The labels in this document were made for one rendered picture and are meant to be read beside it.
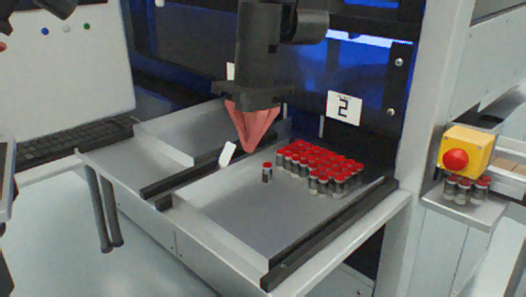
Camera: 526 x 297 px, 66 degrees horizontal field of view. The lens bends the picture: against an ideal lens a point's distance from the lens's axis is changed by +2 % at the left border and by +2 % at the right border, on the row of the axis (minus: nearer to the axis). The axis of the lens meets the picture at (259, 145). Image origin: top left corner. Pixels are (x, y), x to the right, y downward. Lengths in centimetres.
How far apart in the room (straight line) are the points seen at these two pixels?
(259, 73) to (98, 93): 98
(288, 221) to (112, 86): 89
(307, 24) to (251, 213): 38
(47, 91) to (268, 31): 97
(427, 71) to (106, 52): 100
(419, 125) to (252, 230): 37
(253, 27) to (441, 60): 38
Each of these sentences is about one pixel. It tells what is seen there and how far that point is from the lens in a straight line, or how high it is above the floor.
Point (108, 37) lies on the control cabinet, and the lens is 142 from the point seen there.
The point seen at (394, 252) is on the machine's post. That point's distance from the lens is 98.
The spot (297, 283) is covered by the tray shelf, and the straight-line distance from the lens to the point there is 64.
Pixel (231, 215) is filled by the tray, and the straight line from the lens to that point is 76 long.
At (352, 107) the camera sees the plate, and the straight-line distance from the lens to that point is 88.
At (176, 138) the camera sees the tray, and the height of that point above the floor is 88.
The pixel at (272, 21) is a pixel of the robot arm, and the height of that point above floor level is 126.
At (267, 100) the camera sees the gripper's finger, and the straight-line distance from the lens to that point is 52.
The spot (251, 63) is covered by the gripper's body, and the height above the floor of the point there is 121.
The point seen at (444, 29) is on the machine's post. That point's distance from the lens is 77.
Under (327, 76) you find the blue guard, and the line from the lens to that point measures 90.
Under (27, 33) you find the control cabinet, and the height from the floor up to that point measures 111.
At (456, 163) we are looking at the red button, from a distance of 78.
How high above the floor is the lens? 134
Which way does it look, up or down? 27 degrees down
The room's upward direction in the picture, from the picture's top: straight up
